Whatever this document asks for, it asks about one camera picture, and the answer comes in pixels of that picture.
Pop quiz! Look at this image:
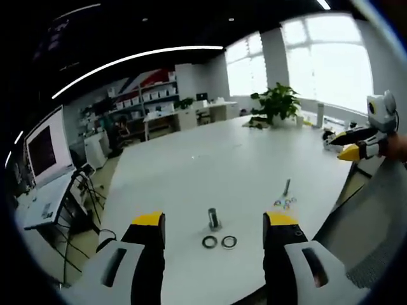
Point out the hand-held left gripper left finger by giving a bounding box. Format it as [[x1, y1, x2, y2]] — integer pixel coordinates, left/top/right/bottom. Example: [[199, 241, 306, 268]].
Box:
[[70, 209, 166, 305]]

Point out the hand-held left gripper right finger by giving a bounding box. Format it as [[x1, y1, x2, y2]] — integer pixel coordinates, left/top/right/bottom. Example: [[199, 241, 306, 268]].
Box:
[[262, 210, 371, 305]]

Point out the large threaded stud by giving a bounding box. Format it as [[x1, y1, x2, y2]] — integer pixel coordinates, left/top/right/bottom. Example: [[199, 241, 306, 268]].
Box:
[[207, 207, 223, 230]]

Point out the person's right hand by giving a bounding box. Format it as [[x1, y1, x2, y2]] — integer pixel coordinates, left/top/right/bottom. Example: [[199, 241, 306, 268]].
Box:
[[380, 133, 407, 165]]

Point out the black and white device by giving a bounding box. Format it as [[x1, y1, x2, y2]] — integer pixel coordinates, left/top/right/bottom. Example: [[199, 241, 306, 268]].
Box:
[[321, 128, 338, 152]]

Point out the cluster of small washers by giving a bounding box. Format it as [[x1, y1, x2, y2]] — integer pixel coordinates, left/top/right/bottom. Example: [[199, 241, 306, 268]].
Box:
[[272, 196, 298, 210]]

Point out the potted green plant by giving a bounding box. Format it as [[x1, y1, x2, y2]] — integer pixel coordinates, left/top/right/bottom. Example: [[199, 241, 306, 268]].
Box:
[[250, 81, 302, 128]]

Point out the white side desk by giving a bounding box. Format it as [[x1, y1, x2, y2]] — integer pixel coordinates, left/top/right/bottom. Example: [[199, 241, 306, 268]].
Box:
[[22, 171, 80, 231]]

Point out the white cabinet desk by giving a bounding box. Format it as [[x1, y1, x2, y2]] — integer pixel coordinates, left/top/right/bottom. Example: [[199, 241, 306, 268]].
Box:
[[142, 100, 238, 140]]

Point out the large display screen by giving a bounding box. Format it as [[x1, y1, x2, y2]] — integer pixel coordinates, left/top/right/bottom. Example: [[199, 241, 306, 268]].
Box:
[[24, 106, 77, 191]]

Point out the storage shelf with white bins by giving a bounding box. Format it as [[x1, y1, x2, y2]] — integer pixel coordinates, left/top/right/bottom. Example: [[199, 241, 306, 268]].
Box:
[[109, 71, 179, 121]]

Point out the black cable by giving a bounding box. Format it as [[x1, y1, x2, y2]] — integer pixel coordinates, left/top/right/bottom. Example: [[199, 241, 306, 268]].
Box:
[[62, 173, 117, 287]]

